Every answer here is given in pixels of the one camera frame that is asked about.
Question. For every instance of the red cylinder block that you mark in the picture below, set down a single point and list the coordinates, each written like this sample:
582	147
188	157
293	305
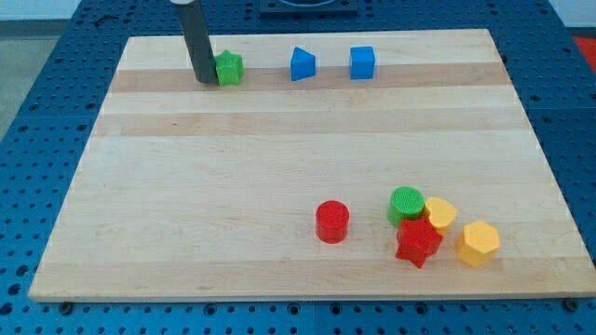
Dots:
332	219

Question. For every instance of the blue triangle block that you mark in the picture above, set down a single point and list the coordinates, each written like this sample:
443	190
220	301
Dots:
303	64

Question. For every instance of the light wooden board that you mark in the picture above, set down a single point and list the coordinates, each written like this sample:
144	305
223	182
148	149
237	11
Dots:
187	192

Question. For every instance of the green cylinder block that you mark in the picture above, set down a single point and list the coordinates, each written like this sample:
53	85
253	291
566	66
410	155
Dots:
405	203

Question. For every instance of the green star block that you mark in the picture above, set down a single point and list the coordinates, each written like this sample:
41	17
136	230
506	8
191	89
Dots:
229	68

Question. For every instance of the blue cube block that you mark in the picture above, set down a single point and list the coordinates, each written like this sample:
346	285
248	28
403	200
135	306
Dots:
362	63

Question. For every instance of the red star block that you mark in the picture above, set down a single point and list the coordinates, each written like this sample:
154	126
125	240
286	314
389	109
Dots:
417	240

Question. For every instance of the yellow heart block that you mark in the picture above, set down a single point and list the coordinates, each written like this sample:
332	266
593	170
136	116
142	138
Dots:
440	213

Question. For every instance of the dark grey pointer rod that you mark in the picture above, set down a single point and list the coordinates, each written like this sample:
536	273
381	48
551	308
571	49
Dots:
197	40

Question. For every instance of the yellow hexagon block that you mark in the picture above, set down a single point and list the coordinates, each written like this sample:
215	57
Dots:
477	243

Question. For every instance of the white rod collar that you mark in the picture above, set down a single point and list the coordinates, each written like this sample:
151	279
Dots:
181	2

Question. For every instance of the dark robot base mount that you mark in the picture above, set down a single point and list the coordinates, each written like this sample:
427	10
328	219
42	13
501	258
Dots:
275	8

